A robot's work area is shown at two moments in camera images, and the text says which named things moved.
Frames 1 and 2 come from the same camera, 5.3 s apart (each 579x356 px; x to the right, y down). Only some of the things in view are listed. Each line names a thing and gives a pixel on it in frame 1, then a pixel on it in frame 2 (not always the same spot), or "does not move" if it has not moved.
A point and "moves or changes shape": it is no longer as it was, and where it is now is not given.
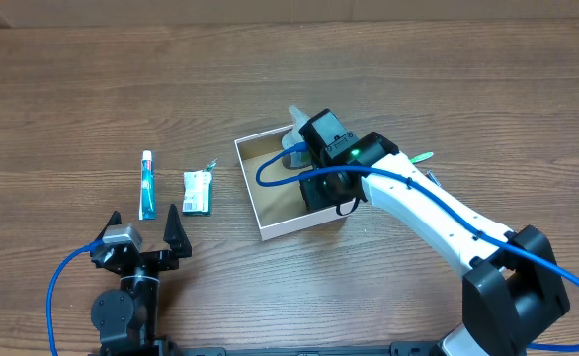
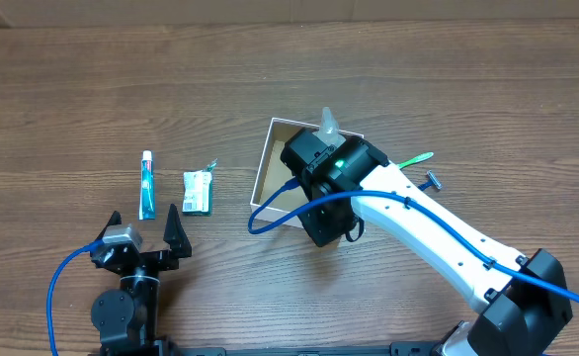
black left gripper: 147,258 does not move
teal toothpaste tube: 147,210 does not move
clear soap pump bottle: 298,159 moves or changes shape
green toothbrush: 421,157 does not move
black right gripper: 312,193 -> 298,149
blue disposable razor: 434,177 does not move
